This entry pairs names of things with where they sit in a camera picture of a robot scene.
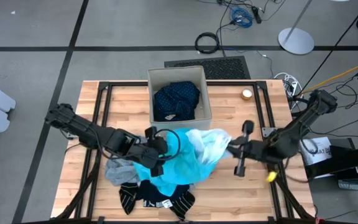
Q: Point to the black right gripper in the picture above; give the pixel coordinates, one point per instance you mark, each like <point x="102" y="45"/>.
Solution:
<point x="253" y="151"/>

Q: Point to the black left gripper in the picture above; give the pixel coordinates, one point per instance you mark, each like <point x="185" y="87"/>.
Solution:
<point x="155" y="151"/>

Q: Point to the pale mint garment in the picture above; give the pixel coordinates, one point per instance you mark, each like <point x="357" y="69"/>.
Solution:
<point x="210" y="143"/>

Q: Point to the turquoise shirt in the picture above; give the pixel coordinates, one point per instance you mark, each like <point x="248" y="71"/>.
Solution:
<point x="182" y="168"/>

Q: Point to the navy underwear white lettering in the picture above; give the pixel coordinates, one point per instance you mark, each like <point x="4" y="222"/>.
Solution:
<point x="151" y="193"/>

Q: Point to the white printed garment label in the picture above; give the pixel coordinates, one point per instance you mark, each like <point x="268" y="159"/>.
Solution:
<point x="167" y="203"/>

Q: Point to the navy dotted garment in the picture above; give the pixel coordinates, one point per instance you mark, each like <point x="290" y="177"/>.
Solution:
<point x="176" y="99"/>

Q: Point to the black striped sock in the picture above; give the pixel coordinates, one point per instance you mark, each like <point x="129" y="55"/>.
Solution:
<point x="127" y="196"/>
<point x="182" y="205"/>

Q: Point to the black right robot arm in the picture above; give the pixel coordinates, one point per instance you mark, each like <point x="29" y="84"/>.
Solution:
<point x="294" y="130"/>

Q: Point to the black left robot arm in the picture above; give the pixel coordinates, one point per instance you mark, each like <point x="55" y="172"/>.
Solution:
<point x="104" y="137"/>

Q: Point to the round brown tape roll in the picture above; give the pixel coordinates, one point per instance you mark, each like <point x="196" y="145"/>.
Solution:
<point x="246" y="99"/>

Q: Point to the black floor mat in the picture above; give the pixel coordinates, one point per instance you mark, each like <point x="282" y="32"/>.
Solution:
<point x="225" y="68"/>

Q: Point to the beige fabric storage box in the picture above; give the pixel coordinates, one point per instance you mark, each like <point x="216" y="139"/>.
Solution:
<point x="179" y="74"/>

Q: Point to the white printed box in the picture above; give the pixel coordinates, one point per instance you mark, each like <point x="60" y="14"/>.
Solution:
<point x="317" y="149"/>

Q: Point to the black side table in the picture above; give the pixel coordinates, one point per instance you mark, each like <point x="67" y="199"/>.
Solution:
<point x="353" y="155"/>

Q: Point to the grey round-base floor stand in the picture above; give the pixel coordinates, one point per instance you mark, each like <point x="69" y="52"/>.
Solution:
<point x="297" y="42"/>

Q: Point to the black power strip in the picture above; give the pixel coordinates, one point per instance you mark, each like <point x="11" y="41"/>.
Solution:
<point x="256" y="15"/>

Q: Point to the black aluminium table frame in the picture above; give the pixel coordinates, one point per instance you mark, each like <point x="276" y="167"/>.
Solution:
<point x="126" y="83"/>

